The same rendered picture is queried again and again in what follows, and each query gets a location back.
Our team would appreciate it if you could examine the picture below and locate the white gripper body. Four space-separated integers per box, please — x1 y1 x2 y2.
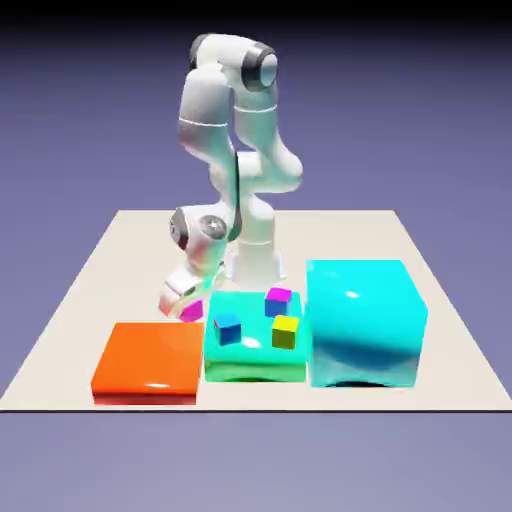
158 266 226 320

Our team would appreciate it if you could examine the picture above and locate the small yellow cube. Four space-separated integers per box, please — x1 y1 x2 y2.
271 314 301 351

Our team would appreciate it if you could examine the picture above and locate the small blue magenta-topped cube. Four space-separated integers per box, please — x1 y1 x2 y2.
264 287 293 318

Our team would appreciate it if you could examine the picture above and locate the small magenta cube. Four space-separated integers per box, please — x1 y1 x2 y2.
179 299 204 324

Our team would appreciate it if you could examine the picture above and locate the large cyan tall box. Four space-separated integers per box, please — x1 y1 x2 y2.
305 259 429 389

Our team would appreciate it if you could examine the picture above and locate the large turquoise flat box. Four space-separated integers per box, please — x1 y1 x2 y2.
203 290 308 383

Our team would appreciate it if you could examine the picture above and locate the large orange box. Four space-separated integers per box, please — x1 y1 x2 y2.
90 322 205 406

